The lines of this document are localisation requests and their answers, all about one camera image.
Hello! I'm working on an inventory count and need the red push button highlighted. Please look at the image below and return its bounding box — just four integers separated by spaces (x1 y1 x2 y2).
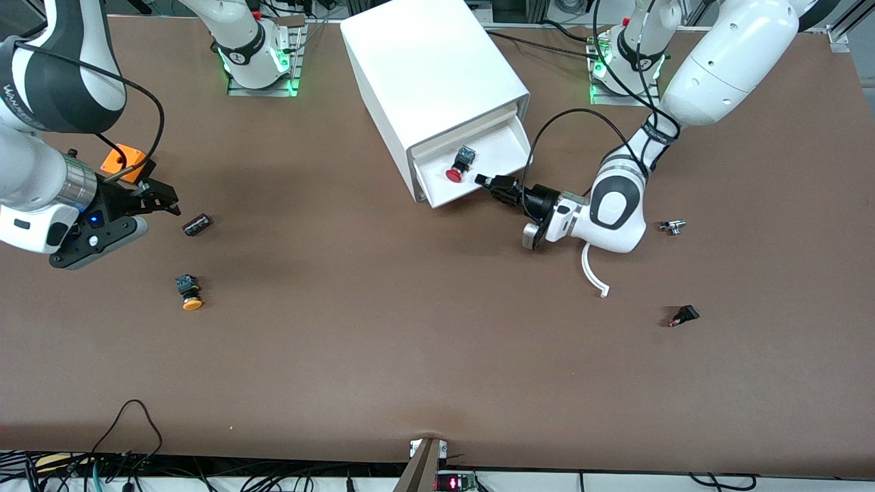
446 146 477 183

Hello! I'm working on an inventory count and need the beige fronted cabinet drawer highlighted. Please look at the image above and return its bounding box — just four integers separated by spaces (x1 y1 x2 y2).
410 102 518 152

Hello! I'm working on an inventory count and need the yellow push button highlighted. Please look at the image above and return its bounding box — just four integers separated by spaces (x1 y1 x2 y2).
175 274 204 312

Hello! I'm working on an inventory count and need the white curved plastic arc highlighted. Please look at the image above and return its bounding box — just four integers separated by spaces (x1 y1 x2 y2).
581 243 610 299

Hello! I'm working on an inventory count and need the device with red display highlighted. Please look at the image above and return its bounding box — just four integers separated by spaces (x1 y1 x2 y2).
435 471 477 492

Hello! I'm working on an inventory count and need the orange button enclosure box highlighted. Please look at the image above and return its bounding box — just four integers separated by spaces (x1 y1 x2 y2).
100 143 155 184

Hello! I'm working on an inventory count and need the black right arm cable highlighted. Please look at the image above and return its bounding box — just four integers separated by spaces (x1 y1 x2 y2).
14 40 166 184

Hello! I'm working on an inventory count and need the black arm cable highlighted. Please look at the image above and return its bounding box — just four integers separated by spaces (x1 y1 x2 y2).
14 40 166 184
521 0 684 223

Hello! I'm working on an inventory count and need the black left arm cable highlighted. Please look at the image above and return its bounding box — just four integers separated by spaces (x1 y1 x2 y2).
521 0 684 223

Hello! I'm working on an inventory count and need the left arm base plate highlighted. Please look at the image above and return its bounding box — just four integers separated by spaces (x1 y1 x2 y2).
589 27 662 107

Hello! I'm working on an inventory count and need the black power cable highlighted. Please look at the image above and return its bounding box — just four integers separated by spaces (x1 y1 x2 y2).
487 31 602 61
540 19 602 43

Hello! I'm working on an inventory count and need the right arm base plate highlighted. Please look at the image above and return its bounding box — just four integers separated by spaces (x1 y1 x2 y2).
227 17 306 98

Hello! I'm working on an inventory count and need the thin black looped cable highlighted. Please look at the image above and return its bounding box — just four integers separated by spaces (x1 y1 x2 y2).
89 400 165 472

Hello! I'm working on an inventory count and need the black cable bundle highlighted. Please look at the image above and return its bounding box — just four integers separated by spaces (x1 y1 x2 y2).
0 450 411 492

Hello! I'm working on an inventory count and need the brown wooden post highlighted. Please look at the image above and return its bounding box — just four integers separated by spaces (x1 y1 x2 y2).
393 437 442 492

